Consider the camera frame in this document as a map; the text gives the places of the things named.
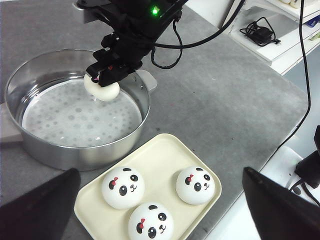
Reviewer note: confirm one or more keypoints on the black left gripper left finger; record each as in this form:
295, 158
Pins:
42, 213

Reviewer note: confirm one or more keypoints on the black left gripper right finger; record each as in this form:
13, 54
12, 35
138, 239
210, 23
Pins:
279, 214

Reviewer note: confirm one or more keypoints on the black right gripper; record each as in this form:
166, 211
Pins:
136, 25

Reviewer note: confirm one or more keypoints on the white panda bun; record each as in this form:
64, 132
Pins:
106, 93

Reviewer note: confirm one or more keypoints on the panda bun front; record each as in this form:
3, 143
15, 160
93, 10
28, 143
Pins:
151, 221

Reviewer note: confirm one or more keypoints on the black device at right edge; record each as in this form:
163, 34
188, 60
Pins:
308, 170

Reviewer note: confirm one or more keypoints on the white perforated steamer paper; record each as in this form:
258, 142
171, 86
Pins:
67, 115

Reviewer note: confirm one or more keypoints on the stainless steel steamer pot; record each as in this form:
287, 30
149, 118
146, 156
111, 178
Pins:
52, 68

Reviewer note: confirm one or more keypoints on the white shelf unit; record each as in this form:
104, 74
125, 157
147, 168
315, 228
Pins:
290, 26

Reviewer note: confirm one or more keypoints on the black power adapter with cord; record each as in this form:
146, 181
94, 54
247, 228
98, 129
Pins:
260, 35

